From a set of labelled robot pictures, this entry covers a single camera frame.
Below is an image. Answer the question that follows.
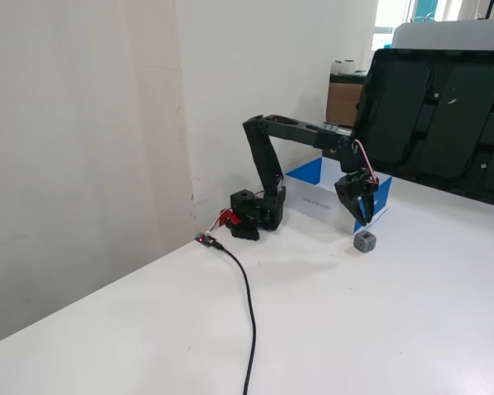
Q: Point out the red white wrist wire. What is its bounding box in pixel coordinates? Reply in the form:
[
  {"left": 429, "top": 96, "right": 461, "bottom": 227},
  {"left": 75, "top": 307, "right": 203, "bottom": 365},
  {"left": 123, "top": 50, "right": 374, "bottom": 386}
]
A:
[{"left": 352, "top": 139, "right": 380, "bottom": 187}]

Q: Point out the bright window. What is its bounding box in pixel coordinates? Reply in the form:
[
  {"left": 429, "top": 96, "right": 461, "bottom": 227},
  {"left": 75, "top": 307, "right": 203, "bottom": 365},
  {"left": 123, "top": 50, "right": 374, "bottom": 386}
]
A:
[{"left": 372, "top": 0, "right": 494, "bottom": 52}]

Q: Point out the black plastic tray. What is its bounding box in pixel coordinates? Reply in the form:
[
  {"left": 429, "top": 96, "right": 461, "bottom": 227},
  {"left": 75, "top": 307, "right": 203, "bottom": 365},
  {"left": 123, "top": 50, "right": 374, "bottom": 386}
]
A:
[{"left": 355, "top": 48, "right": 494, "bottom": 207}]

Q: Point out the gray plastic lid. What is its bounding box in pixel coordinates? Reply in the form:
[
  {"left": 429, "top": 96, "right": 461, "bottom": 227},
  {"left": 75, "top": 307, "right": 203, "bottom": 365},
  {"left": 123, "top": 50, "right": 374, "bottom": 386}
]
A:
[{"left": 392, "top": 18, "right": 494, "bottom": 53}]

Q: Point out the small controller board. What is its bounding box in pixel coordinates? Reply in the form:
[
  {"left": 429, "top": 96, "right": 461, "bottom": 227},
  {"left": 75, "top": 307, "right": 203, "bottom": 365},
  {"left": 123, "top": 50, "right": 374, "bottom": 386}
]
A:
[{"left": 194, "top": 232, "right": 217, "bottom": 249}]

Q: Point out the red white board wire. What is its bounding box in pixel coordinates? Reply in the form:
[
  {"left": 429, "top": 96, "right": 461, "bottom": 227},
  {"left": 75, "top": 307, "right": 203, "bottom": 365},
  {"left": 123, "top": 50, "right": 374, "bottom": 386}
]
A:
[{"left": 204, "top": 216, "right": 227, "bottom": 236}]

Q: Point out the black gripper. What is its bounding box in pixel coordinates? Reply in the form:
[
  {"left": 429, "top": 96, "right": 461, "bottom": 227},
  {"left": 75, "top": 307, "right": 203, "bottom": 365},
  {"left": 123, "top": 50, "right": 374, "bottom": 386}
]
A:
[{"left": 333, "top": 170, "right": 380, "bottom": 225}]

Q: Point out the blue cardboard box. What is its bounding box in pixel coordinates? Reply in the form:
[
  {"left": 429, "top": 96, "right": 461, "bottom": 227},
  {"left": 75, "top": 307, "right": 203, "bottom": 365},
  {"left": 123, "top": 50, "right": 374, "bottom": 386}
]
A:
[{"left": 285, "top": 156, "right": 394, "bottom": 235}]

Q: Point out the gray block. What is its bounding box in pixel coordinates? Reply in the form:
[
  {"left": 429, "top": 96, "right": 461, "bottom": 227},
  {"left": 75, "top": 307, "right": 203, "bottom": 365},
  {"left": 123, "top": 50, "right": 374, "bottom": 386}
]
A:
[{"left": 352, "top": 230, "right": 378, "bottom": 254}]

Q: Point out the black USB cable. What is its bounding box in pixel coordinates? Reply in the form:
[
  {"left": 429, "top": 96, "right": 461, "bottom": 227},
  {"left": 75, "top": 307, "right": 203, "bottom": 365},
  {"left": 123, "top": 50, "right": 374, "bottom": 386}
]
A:
[{"left": 213, "top": 242, "right": 258, "bottom": 395}]

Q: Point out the red clamp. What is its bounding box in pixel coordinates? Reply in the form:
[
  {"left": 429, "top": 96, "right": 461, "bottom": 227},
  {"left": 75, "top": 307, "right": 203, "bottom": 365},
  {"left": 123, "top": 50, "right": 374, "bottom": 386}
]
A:
[{"left": 217, "top": 208, "right": 242, "bottom": 229}]

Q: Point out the brown cardboard box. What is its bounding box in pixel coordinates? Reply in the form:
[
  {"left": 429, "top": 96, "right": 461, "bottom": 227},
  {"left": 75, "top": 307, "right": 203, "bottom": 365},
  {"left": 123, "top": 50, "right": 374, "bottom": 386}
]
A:
[{"left": 326, "top": 73, "right": 366, "bottom": 128}]

